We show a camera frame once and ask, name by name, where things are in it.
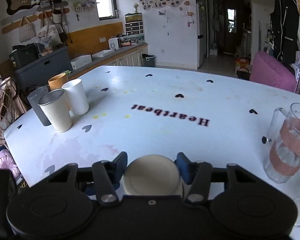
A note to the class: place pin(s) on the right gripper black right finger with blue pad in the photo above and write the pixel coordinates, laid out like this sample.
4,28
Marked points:
198,176

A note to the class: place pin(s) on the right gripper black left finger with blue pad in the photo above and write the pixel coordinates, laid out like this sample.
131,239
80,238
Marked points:
106,178

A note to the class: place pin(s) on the white cup orange band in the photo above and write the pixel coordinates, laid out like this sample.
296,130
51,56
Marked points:
152,175

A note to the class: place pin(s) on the grey cup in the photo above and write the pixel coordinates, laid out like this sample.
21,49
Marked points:
33,99

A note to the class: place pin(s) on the glass mug pink bands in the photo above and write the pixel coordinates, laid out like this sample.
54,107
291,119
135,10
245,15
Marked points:
283,138

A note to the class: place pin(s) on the white storage box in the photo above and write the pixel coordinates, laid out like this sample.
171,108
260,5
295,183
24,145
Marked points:
80,61

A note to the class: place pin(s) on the dark waste bin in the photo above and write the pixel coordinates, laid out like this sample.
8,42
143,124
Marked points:
148,60

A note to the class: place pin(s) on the white kitchen cabinet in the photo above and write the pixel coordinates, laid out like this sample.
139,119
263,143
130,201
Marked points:
127,56

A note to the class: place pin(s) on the white flat box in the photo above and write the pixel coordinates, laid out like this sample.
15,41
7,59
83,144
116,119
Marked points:
103,53

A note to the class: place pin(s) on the grey storage bin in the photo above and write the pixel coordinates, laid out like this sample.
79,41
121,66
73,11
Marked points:
40,71

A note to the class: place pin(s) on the purple sofa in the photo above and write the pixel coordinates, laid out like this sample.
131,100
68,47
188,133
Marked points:
269,71

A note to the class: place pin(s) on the white small appliance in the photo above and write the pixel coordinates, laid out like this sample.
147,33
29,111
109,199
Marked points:
114,43

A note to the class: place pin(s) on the white drawer organizer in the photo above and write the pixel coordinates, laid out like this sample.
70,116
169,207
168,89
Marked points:
134,24

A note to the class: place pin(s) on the white hanging tote bag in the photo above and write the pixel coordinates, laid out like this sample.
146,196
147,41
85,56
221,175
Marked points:
26,30

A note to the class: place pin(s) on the window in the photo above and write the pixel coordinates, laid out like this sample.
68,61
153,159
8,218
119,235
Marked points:
107,9

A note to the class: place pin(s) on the black hanging coat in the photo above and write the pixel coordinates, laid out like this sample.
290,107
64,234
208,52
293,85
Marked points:
285,24

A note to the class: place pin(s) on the wire basket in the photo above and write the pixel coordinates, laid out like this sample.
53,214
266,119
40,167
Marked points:
11,106

